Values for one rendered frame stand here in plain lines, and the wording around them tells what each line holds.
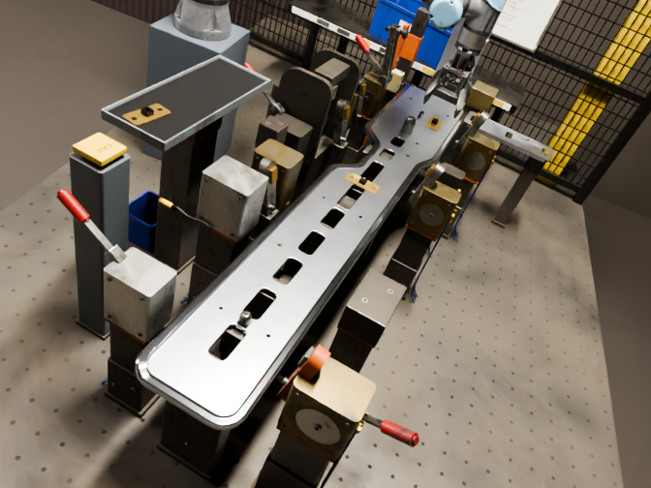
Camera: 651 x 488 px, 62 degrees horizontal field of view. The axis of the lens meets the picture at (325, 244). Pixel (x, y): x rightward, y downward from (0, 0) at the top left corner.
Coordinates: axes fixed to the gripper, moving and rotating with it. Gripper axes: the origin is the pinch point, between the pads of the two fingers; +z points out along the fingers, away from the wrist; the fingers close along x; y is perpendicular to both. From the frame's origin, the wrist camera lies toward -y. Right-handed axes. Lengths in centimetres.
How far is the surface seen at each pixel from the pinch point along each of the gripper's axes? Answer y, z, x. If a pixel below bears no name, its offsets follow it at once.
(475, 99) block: -23.4, 2.6, 6.7
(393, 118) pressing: 8.8, 5.4, -10.4
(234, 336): 102, 6, -5
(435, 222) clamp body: 43.6, 7.5, 14.7
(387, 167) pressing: 34.7, 5.2, -2.5
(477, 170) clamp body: 8.6, 8.7, 18.0
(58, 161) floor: -3, 107, -155
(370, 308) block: 85, 2, 12
